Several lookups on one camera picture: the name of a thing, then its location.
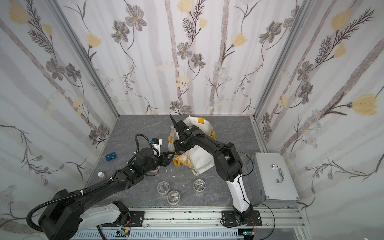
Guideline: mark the clear lid seed jar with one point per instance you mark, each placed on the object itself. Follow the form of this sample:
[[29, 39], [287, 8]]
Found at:
[[173, 197]]

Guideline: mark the small white pink bottle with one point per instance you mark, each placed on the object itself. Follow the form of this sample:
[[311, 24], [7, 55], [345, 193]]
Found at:
[[102, 175]]

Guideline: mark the white slotted cable duct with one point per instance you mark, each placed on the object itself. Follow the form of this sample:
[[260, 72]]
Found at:
[[189, 234]]

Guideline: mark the small blue box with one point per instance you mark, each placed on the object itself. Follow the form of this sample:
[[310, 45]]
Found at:
[[110, 156]]

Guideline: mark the red green label seed jar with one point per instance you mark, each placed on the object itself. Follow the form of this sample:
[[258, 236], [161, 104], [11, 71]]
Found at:
[[163, 188]]

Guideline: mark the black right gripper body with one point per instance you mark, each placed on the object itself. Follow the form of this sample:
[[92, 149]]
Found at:
[[182, 132]]

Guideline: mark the silver metal case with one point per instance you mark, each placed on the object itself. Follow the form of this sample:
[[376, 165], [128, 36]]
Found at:
[[271, 181]]

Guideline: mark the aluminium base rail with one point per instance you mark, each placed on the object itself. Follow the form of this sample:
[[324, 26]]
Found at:
[[216, 218]]

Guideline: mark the white canvas tote bag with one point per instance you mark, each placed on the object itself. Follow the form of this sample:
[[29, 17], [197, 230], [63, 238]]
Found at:
[[196, 159]]

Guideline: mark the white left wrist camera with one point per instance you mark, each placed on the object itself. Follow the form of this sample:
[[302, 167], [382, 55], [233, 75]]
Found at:
[[156, 143]]

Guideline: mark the yellow stripe lid seed jar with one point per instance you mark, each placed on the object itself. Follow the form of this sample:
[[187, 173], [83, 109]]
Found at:
[[199, 185]]

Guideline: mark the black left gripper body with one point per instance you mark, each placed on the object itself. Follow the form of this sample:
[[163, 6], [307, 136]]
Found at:
[[163, 159]]

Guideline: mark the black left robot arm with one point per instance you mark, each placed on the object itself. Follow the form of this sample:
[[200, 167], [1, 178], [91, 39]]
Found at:
[[61, 217]]

